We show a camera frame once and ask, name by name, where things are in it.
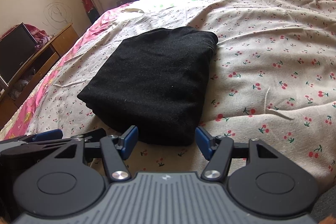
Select red bag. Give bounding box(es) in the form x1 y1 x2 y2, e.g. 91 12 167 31
81 0 100 22

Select black television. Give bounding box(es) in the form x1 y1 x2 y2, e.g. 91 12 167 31
0 23 38 85

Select pink patterned cloth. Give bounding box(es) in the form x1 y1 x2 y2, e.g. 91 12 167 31
26 25 50 48

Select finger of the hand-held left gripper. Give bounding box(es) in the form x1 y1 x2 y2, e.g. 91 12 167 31
62 128 106 143
0 129 63 147

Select wooden cabinet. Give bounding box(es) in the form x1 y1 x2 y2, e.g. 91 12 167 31
0 23 80 125

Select black pants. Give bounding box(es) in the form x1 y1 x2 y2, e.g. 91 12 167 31
77 26 219 146

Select cherry print bedsheet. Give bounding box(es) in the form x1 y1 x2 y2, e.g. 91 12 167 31
26 0 336 188

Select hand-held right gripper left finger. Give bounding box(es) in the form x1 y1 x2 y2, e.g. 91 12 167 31
54 126 139 182

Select pink floral quilt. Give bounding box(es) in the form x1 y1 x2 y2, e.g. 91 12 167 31
0 0 336 140

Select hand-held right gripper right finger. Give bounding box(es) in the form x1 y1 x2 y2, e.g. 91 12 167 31
196 126 283 182

